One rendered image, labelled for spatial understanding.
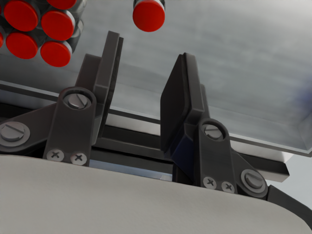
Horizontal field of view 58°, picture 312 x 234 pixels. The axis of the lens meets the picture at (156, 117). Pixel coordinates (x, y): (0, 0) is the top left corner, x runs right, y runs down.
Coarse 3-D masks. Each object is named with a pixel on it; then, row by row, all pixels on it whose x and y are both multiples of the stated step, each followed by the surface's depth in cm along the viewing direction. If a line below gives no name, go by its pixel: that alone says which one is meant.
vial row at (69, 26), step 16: (48, 0) 17; (64, 0) 17; (80, 0) 20; (48, 16) 18; (64, 16) 18; (80, 16) 20; (48, 32) 18; (64, 32) 18; (80, 32) 22; (48, 48) 19; (64, 48) 19; (64, 64) 20
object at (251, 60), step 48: (96, 0) 22; (192, 0) 22; (240, 0) 21; (288, 0) 21; (0, 48) 25; (96, 48) 25; (144, 48) 24; (192, 48) 24; (240, 48) 24; (288, 48) 24; (144, 96) 27; (240, 96) 28; (288, 96) 28; (288, 144) 29
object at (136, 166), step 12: (96, 156) 31; (108, 156) 31; (120, 156) 32; (132, 156) 32; (144, 156) 33; (108, 168) 37; (120, 168) 37; (132, 168) 32; (144, 168) 32; (156, 168) 32; (168, 168) 33; (168, 180) 35
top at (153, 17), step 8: (144, 0) 17; (152, 0) 17; (136, 8) 17; (144, 8) 17; (152, 8) 17; (160, 8) 17; (136, 16) 18; (144, 16) 18; (152, 16) 18; (160, 16) 18; (136, 24) 18; (144, 24) 18; (152, 24) 18; (160, 24) 18
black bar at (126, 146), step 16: (0, 112) 29; (16, 112) 29; (112, 128) 32; (96, 144) 31; (112, 144) 31; (128, 144) 31; (144, 144) 31; (256, 160) 35; (272, 176) 35; (288, 176) 35
